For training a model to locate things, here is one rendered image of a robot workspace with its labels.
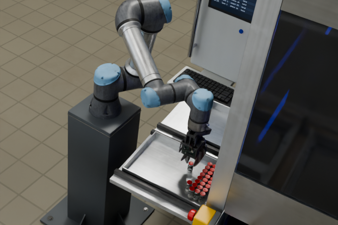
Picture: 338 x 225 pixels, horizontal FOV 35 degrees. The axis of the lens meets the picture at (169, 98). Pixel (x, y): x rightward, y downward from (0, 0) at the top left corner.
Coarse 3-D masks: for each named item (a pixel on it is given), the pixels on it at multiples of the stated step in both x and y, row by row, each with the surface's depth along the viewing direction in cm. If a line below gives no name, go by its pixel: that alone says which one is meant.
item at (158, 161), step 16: (144, 144) 217; (160, 144) 223; (176, 144) 222; (128, 160) 209; (144, 160) 215; (160, 160) 216; (176, 160) 217; (192, 160) 218; (208, 160) 217; (144, 176) 208; (160, 176) 209; (176, 176) 210; (192, 176) 211; (176, 192) 203
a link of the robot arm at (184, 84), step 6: (180, 78) 197; (186, 78) 196; (192, 78) 199; (174, 84) 192; (180, 84) 193; (186, 84) 193; (192, 84) 194; (180, 90) 192; (186, 90) 192; (192, 90) 191; (180, 96) 192; (186, 96) 192; (186, 102) 193
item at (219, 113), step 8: (216, 104) 245; (216, 112) 244; (224, 112) 245; (216, 120) 240; (224, 120) 241; (216, 128) 236; (224, 128) 236; (208, 136) 231; (216, 136) 231; (216, 144) 222
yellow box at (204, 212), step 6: (198, 210) 178; (204, 210) 178; (210, 210) 179; (198, 216) 176; (204, 216) 176; (210, 216) 177; (216, 216) 177; (198, 222) 176; (204, 222) 175; (210, 222) 175
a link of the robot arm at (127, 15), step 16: (128, 0) 207; (128, 16) 202; (128, 32) 201; (128, 48) 200; (144, 48) 198; (144, 64) 194; (144, 80) 192; (160, 80) 192; (144, 96) 189; (160, 96) 188
